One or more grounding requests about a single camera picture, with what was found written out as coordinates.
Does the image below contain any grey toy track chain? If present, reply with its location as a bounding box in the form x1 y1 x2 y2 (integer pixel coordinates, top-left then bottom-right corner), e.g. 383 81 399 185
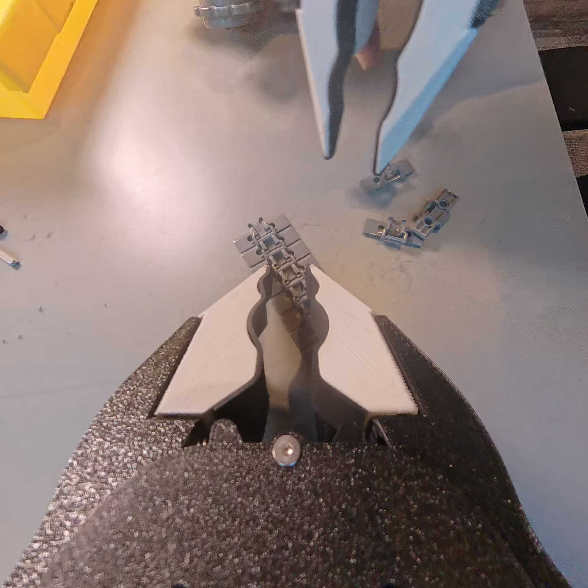
233 215 332 356

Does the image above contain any black yellow toy brick vehicle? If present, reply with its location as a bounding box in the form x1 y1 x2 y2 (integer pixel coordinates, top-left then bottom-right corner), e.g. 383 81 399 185
193 0 297 18

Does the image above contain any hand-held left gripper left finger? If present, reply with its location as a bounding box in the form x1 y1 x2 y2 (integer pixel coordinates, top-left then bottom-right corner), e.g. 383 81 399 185
154 266 272 443

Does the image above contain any person's right hand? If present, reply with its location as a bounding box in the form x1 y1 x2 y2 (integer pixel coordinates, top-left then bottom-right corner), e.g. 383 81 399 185
356 25 383 70

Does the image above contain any dark rounded object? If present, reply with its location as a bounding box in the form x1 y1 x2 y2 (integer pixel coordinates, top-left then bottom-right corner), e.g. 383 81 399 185
535 46 588 134

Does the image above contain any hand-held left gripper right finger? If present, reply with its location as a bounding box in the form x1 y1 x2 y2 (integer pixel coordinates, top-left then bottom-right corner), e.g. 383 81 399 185
308 263 420 443

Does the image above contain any grey track link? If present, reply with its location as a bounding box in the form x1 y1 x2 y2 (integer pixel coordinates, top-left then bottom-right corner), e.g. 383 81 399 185
358 158 416 194
410 188 460 239
363 216 425 251

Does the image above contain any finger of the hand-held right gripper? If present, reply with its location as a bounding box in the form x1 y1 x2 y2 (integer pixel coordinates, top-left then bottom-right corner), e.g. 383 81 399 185
373 0 481 174
295 0 356 160

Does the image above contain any light grey desk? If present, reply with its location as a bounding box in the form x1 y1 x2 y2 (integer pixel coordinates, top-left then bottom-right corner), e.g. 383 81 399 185
0 0 588 575

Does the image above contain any yellow plastic bin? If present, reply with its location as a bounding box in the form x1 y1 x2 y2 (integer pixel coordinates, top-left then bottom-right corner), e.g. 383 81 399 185
0 0 99 119

